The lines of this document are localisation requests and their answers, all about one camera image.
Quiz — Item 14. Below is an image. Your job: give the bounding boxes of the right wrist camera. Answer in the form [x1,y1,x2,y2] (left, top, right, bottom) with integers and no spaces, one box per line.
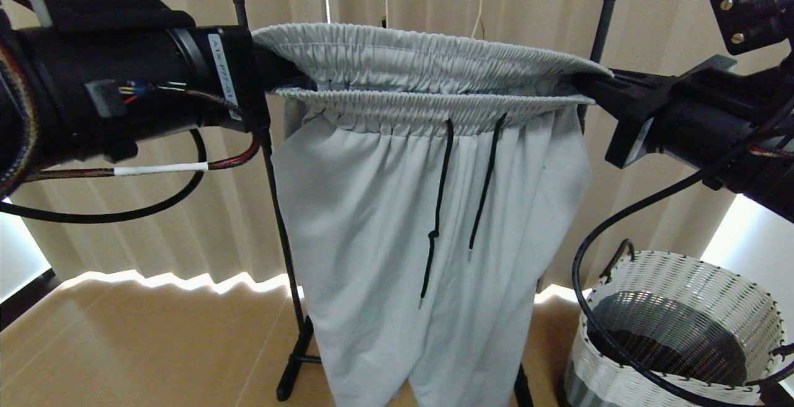
[709,0,794,56]

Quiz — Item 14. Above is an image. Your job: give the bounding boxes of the pale grey shorts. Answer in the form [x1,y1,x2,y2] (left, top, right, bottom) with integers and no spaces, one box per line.
[251,21,615,407]

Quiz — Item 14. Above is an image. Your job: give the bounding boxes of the beige curtain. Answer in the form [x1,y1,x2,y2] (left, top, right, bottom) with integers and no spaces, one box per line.
[0,0,794,290]

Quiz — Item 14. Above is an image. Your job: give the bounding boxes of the white laundry basket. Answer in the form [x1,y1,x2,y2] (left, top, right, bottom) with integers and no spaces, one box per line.
[563,239,786,407]

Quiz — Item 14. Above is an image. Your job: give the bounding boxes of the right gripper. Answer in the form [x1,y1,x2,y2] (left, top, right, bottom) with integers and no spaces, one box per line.
[604,68,794,179]

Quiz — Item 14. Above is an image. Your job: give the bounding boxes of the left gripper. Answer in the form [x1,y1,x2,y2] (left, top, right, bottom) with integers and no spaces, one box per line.
[30,24,272,154]

